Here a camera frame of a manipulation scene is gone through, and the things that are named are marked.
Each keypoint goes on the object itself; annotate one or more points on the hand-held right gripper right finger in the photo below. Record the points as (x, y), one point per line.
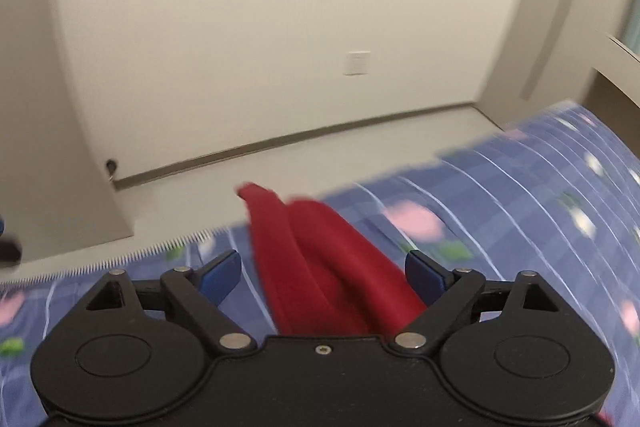
(425, 278)

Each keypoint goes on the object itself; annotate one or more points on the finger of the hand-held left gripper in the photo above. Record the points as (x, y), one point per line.
(7, 251)

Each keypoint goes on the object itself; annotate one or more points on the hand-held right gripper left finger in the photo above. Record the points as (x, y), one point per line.
(220, 276)

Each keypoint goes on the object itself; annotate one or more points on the red garment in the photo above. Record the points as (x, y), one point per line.
(320, 267)

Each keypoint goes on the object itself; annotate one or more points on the blue plaid floral bedsheet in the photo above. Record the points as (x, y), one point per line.
(525, 217)

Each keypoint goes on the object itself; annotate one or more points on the white wooden furniture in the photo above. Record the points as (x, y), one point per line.
(620, 62)

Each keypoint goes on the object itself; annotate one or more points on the beige wardrobe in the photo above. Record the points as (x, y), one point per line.
(555, 7)

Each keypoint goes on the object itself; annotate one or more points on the white wall outlet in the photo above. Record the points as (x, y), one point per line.
(357, 64)

